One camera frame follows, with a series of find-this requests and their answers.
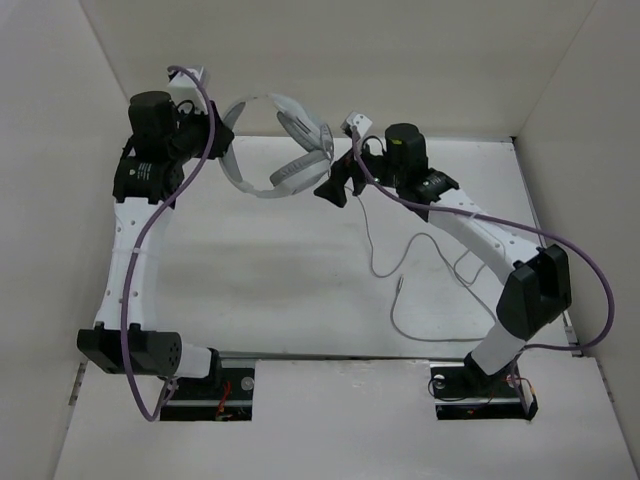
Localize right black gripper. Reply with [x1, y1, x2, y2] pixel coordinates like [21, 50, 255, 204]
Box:
[314, 134, 405, 207]

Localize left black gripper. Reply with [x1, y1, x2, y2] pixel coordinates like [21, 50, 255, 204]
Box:
[169, 97, 234, 163]

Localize white grey headphones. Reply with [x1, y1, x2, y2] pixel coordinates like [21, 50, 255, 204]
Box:
[219, 93, 335, 200]

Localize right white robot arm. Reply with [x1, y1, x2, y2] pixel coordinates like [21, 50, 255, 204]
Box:
[314, 118, 571, 394]

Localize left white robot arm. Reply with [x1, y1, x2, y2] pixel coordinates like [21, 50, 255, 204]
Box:
[76, 91, 234, 397]

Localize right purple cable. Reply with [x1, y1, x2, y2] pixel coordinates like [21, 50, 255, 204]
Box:
[349, 124, 617, 354]

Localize purple cable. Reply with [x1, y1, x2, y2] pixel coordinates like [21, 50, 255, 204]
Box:
[121, 64, 221, 424]
[349, 124, 617, 354]

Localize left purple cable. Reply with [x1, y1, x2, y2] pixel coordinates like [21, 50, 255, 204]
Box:
[121, 64, 221, 424]

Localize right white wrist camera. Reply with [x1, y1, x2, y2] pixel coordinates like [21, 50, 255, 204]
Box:
[341, 111, 373, 139]

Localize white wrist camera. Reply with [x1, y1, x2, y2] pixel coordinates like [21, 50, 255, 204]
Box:
[167, 65, 209, 114]
[341, 111, 373, 139]

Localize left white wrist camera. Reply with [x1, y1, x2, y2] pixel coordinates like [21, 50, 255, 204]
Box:
[167, 65, 209, 114]

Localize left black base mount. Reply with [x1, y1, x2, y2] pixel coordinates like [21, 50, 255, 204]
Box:
[159, 354, 256, 422]

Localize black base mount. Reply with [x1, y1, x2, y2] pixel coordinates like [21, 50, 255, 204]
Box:
[159, 354, 256, 422]
[427, 354, 539, 422]

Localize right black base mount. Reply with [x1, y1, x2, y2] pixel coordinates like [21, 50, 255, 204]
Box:
[427, 354, 539, 422]

